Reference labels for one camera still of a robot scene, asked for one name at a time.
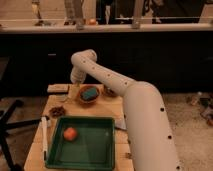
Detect whiteboard eraser block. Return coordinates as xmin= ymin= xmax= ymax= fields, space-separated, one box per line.
xmin=47 ymin=84 xmax=69 ymax=93

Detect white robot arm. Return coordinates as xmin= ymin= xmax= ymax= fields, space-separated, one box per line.
xmin=70 ymin=49 xmax=182 ymax=171

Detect green plastic tray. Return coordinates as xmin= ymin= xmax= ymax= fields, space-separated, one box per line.
xmin=45 ymin=116 xmax=115 ymax=171

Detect orange bowl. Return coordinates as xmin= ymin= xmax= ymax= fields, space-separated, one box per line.
xmin=76 ymin=85 xmax=100 ymax=104

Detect teal sponge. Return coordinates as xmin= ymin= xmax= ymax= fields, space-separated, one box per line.
xmin=80 ymin=87 xmax=98 ymax=101

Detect dark brown bowl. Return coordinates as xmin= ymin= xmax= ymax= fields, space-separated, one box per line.
xmin=104 ymin=85 xmax=118 ymax=97

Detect white marker pen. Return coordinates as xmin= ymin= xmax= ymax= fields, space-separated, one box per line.
xmin=41 ymin=116 xmax=48 ymax=161

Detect orange round fruit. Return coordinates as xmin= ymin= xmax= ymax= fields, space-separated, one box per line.
xmin=63 ymin=127 xmax=78 ymax=141

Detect blue grey cloth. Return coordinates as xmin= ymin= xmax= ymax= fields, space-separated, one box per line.
xmin=115 ymin=119 xmax=126 ymax=130

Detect black office chair base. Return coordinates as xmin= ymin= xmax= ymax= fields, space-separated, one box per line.
xmin=0 ymin=100 xmax=41 ymax=171

